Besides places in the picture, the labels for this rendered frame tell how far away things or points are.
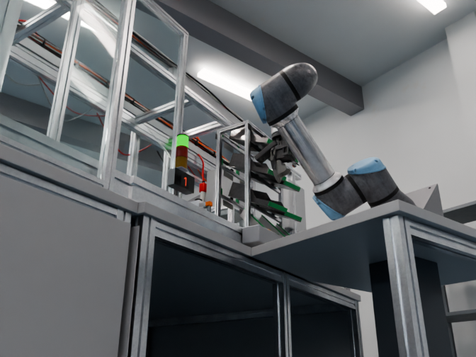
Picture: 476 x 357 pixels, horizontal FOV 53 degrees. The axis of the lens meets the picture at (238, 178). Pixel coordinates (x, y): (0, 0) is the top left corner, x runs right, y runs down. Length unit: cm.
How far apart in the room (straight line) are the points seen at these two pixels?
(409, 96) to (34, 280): 487
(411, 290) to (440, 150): 391
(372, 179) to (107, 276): 94
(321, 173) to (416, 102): 384
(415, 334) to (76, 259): 75
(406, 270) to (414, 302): 7
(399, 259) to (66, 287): 75
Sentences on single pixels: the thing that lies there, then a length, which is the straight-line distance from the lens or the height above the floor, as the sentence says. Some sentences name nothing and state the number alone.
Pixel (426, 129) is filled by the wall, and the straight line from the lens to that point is 521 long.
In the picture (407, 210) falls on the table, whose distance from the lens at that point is 123.
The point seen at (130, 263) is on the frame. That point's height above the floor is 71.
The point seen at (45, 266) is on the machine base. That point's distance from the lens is 101.
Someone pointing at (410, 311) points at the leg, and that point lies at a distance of 117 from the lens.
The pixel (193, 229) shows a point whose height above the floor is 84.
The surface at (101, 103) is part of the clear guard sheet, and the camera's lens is 127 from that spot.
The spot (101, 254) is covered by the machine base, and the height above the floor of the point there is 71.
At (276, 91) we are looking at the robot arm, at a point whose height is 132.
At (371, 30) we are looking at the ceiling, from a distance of 521.
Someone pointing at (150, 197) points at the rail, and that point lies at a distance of 134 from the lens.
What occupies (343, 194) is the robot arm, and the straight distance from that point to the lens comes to 165.
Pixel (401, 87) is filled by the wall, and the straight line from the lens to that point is 560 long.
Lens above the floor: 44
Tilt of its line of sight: 24 degrees up
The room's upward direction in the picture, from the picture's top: straight up
